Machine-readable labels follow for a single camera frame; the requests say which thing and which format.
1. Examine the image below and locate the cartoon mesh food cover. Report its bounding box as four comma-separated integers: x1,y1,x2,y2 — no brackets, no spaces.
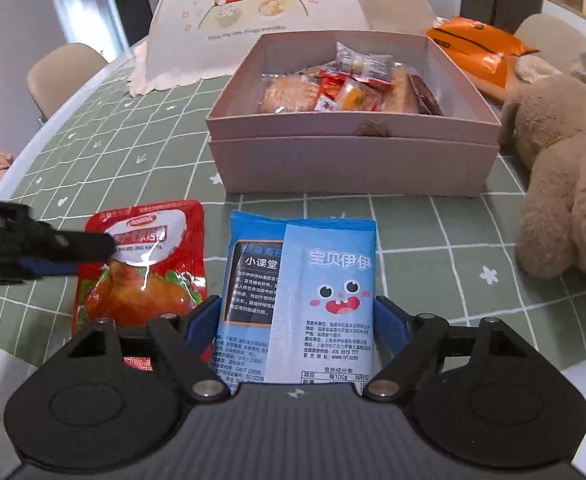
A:
128,0,436,96

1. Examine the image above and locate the long bread stick packet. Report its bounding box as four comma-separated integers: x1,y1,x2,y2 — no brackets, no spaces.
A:
380,66,419,114

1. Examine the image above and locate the beige chair right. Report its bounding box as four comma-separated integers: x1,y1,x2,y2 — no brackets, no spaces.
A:
514,13,586,70

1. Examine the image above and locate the round bread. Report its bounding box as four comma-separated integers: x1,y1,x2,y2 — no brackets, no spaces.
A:
258,75,319,114

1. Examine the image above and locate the pink gift box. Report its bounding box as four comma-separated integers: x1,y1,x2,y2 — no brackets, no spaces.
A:
206,30,500,196

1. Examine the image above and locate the red chicken leg packet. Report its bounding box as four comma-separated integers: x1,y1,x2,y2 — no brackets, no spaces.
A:
70,199,215,373

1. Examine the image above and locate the small yellow clear candy packet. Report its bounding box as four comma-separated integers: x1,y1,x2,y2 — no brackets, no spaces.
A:
333,42,394,84

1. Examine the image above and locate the beige chair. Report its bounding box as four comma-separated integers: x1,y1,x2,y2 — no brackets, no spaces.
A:
26,42,108,122
514,13,586,70

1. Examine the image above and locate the red spicy strip packet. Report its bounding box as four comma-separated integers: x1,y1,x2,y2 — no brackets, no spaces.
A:
315,70,356,112

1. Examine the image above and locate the orange snack bag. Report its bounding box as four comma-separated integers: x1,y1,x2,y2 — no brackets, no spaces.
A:
425,16,538,102

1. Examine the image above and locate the blue seaweed snack packet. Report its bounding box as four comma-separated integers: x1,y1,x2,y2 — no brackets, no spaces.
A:
213,211,377,391

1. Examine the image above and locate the green grid tablecloth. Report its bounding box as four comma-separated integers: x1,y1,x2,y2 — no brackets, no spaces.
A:
8,63,586,368

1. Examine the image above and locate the brown teddy bear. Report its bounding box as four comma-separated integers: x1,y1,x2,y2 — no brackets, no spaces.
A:
499,72,586,278

